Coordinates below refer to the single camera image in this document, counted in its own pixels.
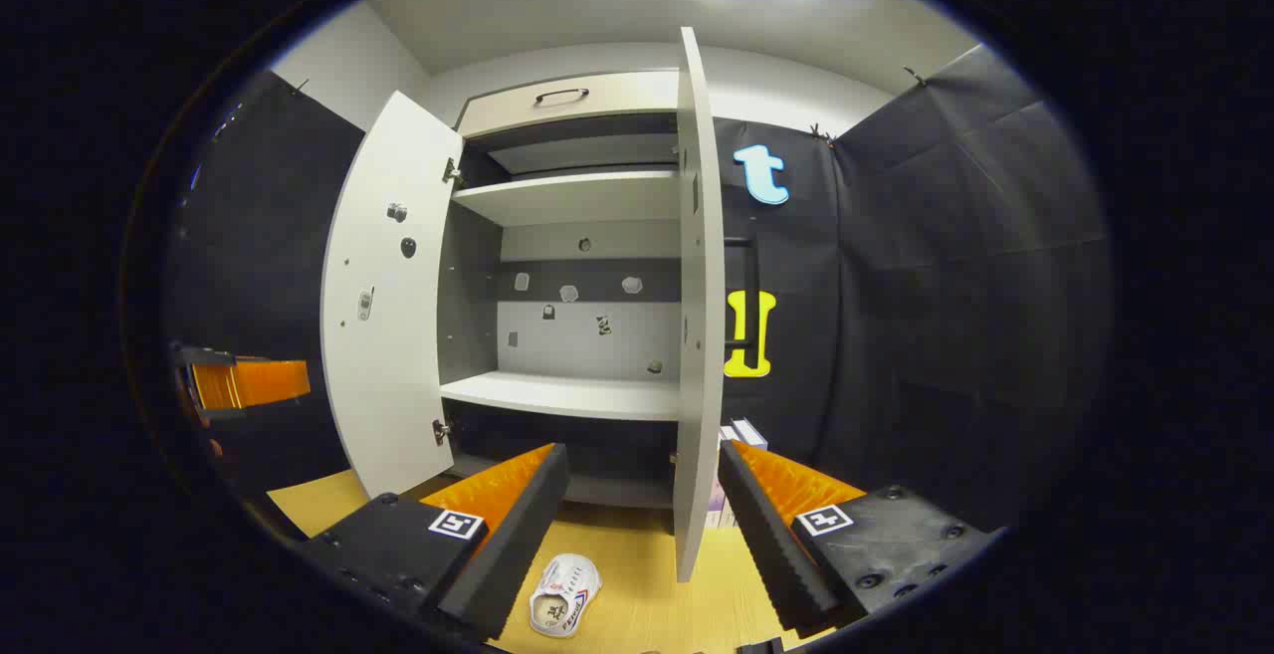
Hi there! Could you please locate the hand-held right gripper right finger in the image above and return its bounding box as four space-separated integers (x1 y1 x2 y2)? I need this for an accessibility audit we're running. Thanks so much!
717 439 1006 635

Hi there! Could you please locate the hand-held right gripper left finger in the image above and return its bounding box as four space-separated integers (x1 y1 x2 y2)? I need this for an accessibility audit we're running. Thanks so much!
299 442 570 643

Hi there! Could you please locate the white canvas shoe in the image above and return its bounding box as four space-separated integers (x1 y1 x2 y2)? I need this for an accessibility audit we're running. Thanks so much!
529 553 603 638

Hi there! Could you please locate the white shoe cabinet door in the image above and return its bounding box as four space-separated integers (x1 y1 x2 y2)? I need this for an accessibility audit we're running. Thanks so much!
673 27 727 584
320 90 465 501

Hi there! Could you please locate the white and grey shoe cabinet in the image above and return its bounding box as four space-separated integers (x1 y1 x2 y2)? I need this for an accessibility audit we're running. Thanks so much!
436 70 698 511

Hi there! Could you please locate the white cabinet drawer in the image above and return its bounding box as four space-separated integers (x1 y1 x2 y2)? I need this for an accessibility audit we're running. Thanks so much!
456 70 680 140

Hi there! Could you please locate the purple and white book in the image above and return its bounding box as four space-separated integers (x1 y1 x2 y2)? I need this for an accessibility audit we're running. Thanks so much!
705 423 740 532

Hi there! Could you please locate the black backdrop cloth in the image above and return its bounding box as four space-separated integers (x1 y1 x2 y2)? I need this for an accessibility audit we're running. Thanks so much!
164 42 1111 536

